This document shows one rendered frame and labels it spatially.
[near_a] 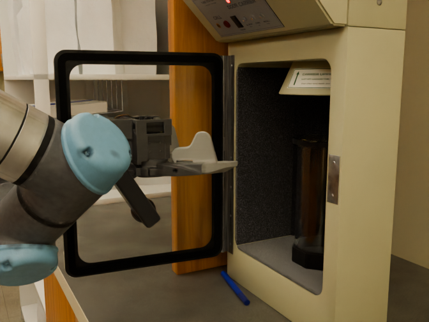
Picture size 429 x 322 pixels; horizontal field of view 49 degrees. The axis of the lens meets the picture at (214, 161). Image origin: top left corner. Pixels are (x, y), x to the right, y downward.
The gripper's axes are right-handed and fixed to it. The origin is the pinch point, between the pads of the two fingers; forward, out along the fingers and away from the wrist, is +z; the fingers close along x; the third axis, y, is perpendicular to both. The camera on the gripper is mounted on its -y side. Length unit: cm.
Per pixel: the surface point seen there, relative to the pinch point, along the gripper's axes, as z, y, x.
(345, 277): 13.5, -16.2, -15.6
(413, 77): 55, 13, 9
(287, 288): 11.8, -22.1, -4.1
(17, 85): -6, 10, 208
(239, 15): 5.9, 22.7, 2.5
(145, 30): 34, 32, 122
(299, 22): 8.3, 20.4, -9.7
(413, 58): 55, 17, 9
